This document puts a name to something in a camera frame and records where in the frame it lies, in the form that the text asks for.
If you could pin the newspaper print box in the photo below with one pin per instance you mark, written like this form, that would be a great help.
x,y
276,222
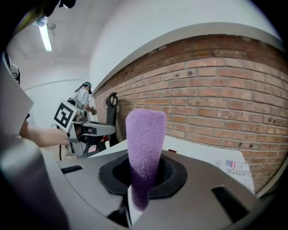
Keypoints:
x,y
238,173

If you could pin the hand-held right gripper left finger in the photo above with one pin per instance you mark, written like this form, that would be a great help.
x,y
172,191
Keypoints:
x,y
90,179

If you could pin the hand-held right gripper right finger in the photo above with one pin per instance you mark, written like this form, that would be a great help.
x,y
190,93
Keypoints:
x,y
202,179

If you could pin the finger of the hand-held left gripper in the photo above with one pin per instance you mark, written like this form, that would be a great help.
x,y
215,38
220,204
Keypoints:
x,y
101,129

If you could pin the round ceiling fixture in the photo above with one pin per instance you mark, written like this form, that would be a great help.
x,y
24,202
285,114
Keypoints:
x,y
52,27

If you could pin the person's left forearm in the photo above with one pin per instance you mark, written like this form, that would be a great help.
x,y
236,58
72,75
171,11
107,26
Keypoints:
x,y
45,137

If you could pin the person's light shirt sleeve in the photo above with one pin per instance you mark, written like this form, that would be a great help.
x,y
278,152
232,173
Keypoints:
x,y
13,107

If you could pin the purple cloth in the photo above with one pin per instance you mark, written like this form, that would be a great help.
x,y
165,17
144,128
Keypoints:
x,y
146,139

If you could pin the black office chair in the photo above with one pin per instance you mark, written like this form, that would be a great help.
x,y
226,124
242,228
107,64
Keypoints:
x,y
111,116

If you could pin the long ceiling light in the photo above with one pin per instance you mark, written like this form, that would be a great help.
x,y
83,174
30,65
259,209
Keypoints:
x,y
46,38

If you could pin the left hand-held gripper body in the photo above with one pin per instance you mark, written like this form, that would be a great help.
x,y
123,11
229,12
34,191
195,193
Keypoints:
x,y
65,116

